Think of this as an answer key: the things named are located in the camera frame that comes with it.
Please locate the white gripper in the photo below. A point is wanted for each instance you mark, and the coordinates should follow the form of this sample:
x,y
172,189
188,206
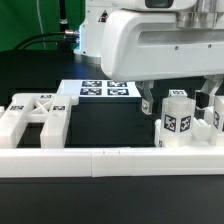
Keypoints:
x,y
139,47

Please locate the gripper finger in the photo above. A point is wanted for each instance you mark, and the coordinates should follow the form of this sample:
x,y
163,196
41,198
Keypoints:
x,y
205,96

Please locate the white chair seat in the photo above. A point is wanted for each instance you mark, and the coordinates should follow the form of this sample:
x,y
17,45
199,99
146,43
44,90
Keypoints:
x,y
201,130

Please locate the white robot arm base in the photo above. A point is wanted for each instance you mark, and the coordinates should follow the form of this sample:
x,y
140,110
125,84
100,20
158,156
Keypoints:
x,y
91,30

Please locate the white tagged cube left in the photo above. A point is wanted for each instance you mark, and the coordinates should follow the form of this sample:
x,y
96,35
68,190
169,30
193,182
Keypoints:
x,y
177,93

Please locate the white U-shaped obstacle fence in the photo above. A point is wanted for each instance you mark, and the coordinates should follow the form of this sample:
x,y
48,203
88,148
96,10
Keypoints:
x,y
99,162

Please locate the white marker base plate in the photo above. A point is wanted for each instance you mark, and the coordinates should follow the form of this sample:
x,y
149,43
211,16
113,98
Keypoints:
x,y
98,89

